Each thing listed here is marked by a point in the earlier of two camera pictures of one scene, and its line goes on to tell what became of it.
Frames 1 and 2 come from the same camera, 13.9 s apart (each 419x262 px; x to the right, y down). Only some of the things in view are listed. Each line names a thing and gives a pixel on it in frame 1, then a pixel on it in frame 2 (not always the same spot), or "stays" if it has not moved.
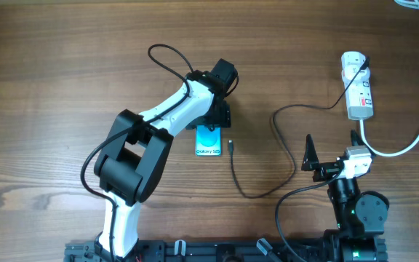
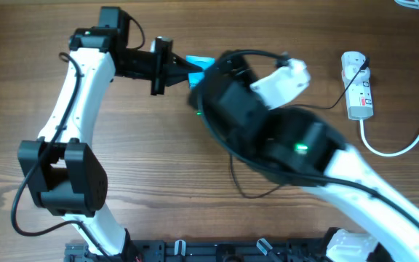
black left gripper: x=222 y=119 to x=164 y=68
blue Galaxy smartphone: x=208 y=143 to x=204 y=62
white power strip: x=358 y=91 stays
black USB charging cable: x=290 y=175 stays
